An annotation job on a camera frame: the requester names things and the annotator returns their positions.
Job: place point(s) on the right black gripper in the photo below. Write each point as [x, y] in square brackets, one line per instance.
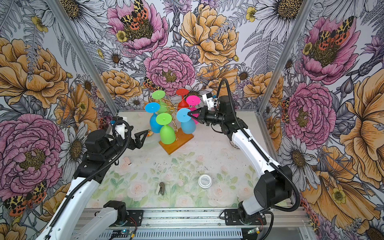
[204, 116]

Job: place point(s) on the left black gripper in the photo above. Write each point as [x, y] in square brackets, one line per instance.
[132, 145]

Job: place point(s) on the light blue wine glass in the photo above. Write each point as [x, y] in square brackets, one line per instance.
[188, 125]

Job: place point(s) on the magenta wine glass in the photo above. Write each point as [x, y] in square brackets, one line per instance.
[193, 101]

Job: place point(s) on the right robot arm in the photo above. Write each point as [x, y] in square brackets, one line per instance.
[275, 188]

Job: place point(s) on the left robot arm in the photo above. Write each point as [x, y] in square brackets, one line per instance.
[102, 151]

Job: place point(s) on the red wine glass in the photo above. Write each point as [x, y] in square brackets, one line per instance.
[183, 103]

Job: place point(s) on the orange wooden rack base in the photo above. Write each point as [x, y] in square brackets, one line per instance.
[181, 139]

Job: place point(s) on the front green wine glass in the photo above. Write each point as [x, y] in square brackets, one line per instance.
[167, 133]

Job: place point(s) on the green wine glass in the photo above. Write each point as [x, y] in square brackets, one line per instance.
[167, 133]
[158, 96]

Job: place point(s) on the cyan wine glass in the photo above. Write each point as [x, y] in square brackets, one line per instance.
[153, 108]

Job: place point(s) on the back green wine glass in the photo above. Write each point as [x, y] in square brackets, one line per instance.
[158, 96]

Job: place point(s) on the clear dish with candies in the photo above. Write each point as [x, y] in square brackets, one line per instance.
[150, 133]

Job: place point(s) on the small pink white object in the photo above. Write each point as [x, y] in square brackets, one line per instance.
[127, 160]

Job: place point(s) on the white mesh sink strainer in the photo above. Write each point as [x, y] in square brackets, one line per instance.
[233, 144]

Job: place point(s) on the small grey key fob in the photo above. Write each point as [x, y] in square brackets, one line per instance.
[161, 189]

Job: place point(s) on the white round jar lid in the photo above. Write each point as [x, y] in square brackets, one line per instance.
[205, 181]

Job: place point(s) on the gold wire glass rack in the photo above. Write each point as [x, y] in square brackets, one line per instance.
[173, 123]

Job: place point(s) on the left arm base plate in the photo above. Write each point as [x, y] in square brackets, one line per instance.
[134, 218]

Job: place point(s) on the aluminium front rail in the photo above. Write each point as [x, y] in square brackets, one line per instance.
[205, 224]

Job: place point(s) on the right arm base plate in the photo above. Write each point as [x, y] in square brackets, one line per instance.
[236, 217]

